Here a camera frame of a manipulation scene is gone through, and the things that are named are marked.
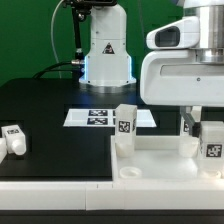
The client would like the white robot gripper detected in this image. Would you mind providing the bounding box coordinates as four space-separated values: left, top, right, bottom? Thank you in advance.
140 50 224 137

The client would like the white square tabletop tray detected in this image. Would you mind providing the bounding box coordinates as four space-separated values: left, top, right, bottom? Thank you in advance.
111 136 216 180

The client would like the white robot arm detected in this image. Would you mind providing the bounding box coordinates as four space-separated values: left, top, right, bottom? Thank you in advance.
79 0 224 112

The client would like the white marker sheet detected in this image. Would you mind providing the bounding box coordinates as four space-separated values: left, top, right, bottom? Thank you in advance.
63 109 156 127

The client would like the white left barrier piece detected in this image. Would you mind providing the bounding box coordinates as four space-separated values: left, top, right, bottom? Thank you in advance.
0 138 7 164

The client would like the white front barrier wall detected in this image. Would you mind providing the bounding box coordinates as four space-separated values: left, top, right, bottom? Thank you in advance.
0 179 224 210

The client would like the black camera stand pole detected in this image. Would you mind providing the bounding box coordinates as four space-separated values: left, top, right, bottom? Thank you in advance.
63 0 118 79

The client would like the black cable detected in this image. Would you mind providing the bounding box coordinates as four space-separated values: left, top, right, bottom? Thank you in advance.
32 61 83 80

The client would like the white thin cable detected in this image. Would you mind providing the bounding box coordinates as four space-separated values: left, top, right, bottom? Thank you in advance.
50 0 65 79

